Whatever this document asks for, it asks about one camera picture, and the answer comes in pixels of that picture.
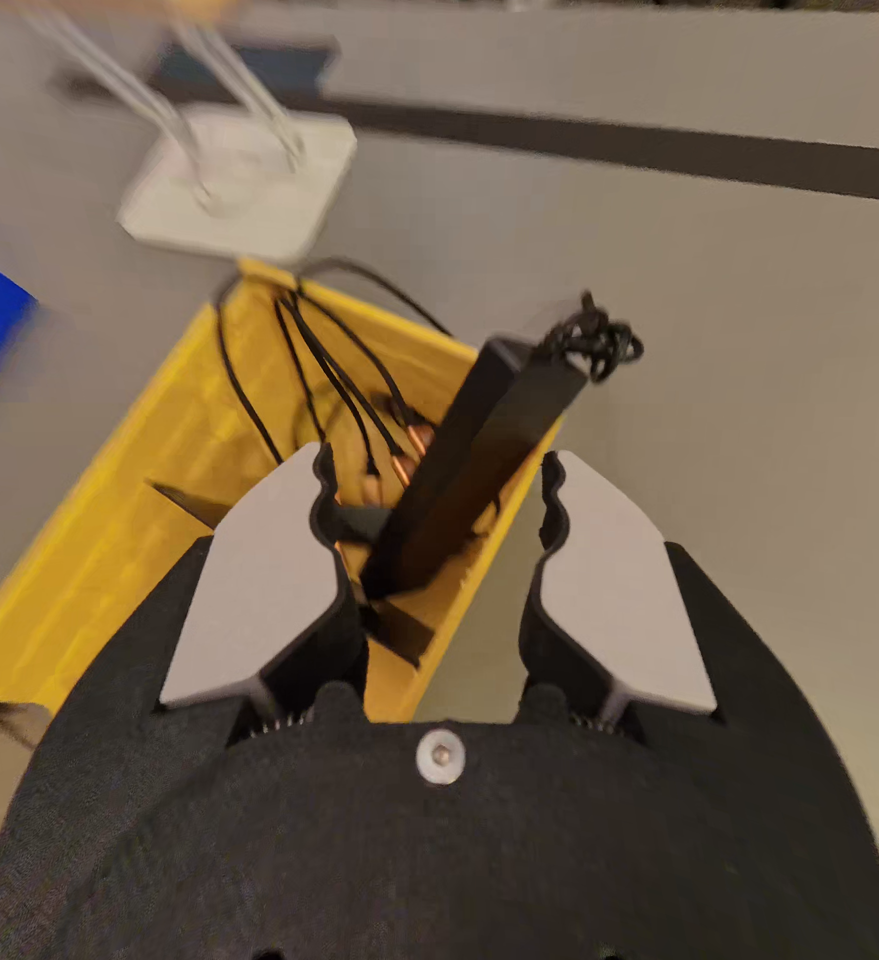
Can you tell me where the black power adapter brick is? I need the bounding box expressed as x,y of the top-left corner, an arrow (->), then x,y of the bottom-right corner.
360,337 -> 591,603

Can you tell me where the white stand base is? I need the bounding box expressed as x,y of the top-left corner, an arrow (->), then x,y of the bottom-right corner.
23,11 -> 358,265

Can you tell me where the light wooden board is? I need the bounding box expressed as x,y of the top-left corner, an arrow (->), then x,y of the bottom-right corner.
0,0 -> 246,24

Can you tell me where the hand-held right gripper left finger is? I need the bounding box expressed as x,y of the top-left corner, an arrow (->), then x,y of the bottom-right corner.
158,442 -> 371,723

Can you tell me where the large yellow plastic bin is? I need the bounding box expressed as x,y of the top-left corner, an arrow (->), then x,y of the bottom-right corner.
0,258 -> 565,725

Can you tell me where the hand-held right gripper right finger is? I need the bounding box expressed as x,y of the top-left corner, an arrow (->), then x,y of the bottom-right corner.
518,450 -> 718,723

